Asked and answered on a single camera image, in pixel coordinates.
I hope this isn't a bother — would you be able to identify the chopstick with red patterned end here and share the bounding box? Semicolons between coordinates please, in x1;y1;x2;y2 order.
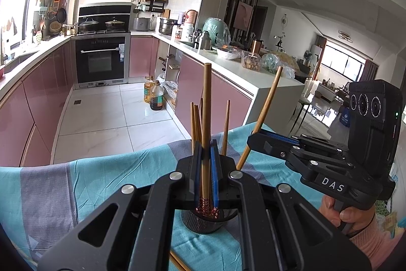
169;250;191;271

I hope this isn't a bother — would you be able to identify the dark brown chopstick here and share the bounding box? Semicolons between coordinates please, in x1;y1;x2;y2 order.
202;63;211;207

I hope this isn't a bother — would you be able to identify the pink right forearm sleeve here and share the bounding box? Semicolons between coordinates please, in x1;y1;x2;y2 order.
350;217;405;270

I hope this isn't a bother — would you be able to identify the right hand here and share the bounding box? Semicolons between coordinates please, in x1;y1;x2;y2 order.
319;195;376;234

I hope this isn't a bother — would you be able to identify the black mesh cup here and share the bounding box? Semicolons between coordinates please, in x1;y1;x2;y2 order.
180;156;239;235

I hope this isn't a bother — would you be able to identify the dark soy sauce bottle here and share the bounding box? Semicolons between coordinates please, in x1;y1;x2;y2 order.
149;81;164;111

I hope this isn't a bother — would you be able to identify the mint green appliance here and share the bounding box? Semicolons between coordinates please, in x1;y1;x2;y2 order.
202;17;230;47

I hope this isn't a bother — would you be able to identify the cooking oil bottle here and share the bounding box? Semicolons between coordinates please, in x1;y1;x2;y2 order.
143;76;155;103

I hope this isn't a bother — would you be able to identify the steel stock pot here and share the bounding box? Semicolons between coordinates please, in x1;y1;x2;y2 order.
158;17;178;35

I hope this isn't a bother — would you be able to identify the teal grey tablecloth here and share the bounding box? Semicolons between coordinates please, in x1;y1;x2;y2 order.
0;121;328;271

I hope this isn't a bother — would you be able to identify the black built-in oven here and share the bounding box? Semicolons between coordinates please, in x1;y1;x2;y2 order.
74;33;131;89

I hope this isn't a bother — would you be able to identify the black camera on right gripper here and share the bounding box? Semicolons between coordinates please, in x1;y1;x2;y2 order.
348;80;402;180

